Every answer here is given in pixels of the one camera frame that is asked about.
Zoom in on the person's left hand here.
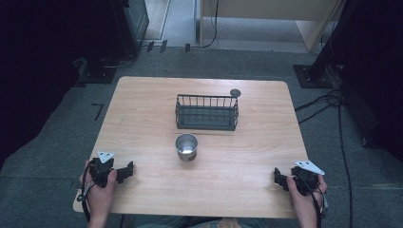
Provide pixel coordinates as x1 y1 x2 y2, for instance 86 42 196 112
82 159 119 220

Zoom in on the black equipment cabinet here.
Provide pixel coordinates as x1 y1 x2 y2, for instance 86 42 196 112
77 0 150 86

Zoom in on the person's right hand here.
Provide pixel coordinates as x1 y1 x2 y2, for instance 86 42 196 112
285 173 329 220

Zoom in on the left hand-held gripper cable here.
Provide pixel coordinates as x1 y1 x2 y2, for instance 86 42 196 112
76 162 96 223

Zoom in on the black wire basket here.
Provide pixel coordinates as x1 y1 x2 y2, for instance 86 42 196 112
175 93 240 132

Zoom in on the hand-held gripper cable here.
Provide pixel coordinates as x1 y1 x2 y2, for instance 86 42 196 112
298 177 329 228
76 162 96 223

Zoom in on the light wooden cabinet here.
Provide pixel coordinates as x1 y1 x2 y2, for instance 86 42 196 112
198 0 347 53

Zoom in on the right hand-held gripper cable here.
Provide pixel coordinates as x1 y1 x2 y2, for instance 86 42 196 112
298 177 329 228

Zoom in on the black metal stand with base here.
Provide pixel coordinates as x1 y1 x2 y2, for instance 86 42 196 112
292 0 369 89

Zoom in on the metal cup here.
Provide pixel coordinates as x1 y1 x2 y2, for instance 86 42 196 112
175 133 200 162

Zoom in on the black hanging cable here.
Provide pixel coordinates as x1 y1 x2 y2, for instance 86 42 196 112
201 0 221 49

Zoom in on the thin black floor cable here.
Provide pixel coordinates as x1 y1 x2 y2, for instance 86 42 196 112
297 101 337 125

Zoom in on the dark curtain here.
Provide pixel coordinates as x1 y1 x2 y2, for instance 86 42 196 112
329 0 403 163
0 0 122 172

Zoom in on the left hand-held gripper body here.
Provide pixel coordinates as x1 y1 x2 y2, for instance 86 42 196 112
87 150 117 188

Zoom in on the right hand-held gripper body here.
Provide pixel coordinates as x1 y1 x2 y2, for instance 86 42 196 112
290 160 326 197

